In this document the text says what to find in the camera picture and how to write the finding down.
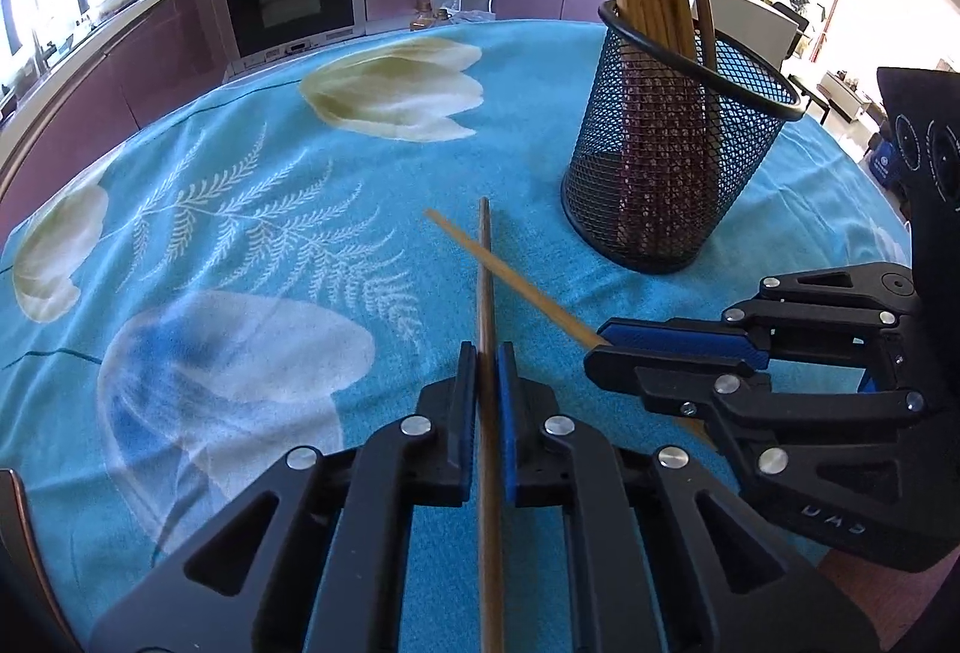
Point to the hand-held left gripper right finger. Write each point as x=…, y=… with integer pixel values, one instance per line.
x=506, y=413

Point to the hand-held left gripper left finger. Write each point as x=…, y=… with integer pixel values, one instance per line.
x=469, y=398

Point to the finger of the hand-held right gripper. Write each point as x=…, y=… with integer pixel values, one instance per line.
x=675, y=339
x=660, y=374

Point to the wooden chopstick red floral end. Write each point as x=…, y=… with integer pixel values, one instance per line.
x=540, y=296
x=486, y=293

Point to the black mesh holder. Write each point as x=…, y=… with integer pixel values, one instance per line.
x=660, y=188

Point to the person's right forearm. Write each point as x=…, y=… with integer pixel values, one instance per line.
x=862, y=597

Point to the blue floral tablecloth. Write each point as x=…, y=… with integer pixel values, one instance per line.
x=262, y=120

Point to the purple kitchen cabinets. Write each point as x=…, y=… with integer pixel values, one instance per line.
x=172, y=45

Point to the brown chair back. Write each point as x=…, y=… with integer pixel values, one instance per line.
x=19, y=548

